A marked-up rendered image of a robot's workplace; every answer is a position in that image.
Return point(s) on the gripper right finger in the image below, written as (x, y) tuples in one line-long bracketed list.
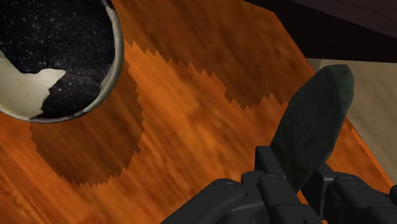
[(344, 195)]

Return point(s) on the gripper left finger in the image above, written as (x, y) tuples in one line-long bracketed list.
[(273, 189)]

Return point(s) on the dark green cucumber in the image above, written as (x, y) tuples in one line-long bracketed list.
[(313, 124)]

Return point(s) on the black speckled cream bowl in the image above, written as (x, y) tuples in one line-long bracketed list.
[(52, 46)]

